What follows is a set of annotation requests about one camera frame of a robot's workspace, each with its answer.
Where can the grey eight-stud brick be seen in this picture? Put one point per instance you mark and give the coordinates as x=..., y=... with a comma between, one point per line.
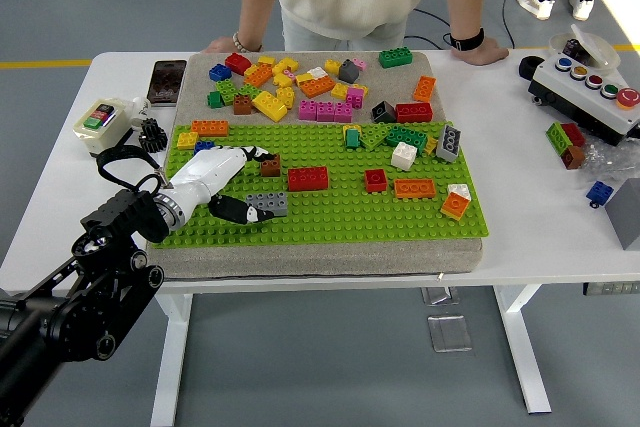
x=272, y=202

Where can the table height control panel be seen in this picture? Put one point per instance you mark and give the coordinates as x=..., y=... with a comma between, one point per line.
x=612, y=289

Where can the person's right forearm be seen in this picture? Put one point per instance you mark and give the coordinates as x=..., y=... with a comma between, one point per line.
x=255, y=12

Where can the yellow eight-stud brick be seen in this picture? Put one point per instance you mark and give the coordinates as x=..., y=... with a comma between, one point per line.
x=270, y=107

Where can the lime green flat brick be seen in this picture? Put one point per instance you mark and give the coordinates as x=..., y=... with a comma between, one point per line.
x=374, y=138

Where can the brown four-stud brick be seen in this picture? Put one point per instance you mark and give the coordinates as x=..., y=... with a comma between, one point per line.
x=271, y=168
x=242, y=106

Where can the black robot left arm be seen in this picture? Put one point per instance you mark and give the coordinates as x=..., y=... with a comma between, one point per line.
x=125, y=217

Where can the orange brick hollow side up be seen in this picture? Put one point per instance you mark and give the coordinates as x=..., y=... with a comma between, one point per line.
x=414, y=190

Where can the pink four-stud brick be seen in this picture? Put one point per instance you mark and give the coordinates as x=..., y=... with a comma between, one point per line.
x=307, y=111
x=355, y=98

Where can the red eight-stud brick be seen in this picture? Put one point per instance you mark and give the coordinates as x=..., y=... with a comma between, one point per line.
x=307, y=180
x=414, y=113

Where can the white button control box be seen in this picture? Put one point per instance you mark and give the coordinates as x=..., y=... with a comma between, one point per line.
x=575, y=97

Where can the cream switch box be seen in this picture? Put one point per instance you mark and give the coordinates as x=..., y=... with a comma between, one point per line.
x=102, y=129

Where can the dark grey roof brick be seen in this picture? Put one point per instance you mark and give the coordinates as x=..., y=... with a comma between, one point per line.
x=348, y=72

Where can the clear plastic bag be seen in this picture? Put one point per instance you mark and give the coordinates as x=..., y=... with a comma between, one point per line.
x=607, y=159

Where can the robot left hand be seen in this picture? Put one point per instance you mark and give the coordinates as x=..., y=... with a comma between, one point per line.
x=210, y=172

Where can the clear plastic lidded container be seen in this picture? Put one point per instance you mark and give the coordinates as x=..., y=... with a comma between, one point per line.
x=600, y=49

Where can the white table leg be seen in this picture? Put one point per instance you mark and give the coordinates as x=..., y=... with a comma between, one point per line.
x=172, y=357
x=520, y=347

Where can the green eight-stud brick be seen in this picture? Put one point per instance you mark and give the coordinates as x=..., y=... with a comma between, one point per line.
x=406, y=138
x=396, y=58

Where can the person's left hand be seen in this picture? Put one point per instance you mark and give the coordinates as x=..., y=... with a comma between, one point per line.
x=482, y=54

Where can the orange eight-stud brick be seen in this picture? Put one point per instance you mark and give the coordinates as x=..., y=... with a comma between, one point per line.
x=258, y=76
x=424, y=89
x=210, y=129
x=317, y=87

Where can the person's right hand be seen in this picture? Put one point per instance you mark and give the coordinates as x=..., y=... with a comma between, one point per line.
x=220, y=45

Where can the black gear wheel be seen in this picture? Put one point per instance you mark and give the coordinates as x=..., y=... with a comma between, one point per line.
x=151, y=136

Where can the grey six-stud brick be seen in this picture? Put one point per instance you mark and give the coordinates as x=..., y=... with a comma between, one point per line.
x=448, y=144

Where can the black smartphone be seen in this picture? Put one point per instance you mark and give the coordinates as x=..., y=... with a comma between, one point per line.
x=166, y=83

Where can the blue four-stud brick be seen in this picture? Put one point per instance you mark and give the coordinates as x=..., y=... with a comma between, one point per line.
x=202, y=145
x=219, y=73

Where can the red four-stud brick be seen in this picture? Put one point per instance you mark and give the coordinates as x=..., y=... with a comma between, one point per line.
x=375, y=182
x=237, y=63

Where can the small teal green brick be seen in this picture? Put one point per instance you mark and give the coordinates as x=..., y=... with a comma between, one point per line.
x=353, y=140

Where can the small pink brick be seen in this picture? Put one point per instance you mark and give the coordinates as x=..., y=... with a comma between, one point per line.
x=360, y=64
x=289, y=72

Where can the yellow four-stud brick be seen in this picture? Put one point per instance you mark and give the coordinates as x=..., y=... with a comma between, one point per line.
x=187, y=142
x=331, y=66
x=339, y=91
x=286, y=96
x=282, y=80

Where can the clear floor cover plate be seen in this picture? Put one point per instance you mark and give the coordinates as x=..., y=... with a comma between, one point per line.
x=440, y=297
x=450, y=334

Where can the small white plastic part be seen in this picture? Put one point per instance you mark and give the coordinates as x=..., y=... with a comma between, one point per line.
x=141, y=106

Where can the grey box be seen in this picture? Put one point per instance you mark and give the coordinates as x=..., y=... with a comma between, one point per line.
x=627, y=222

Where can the white four-stud brick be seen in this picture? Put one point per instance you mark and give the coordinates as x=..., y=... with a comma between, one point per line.
x=403, y=157
x=460, y=191

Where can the orange and yellow brick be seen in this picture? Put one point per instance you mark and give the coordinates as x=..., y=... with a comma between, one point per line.
x=454, y=206

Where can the black four-stud brick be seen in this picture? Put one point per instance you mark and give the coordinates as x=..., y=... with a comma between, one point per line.
x=383, y=112

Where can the green studded baseplate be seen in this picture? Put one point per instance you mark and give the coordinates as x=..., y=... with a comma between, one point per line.
x=325, y=227

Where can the grey foam mat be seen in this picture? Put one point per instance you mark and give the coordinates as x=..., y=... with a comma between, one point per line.
x=310, y=259

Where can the black wristband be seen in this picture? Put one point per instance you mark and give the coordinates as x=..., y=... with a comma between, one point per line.
x=467, y=41

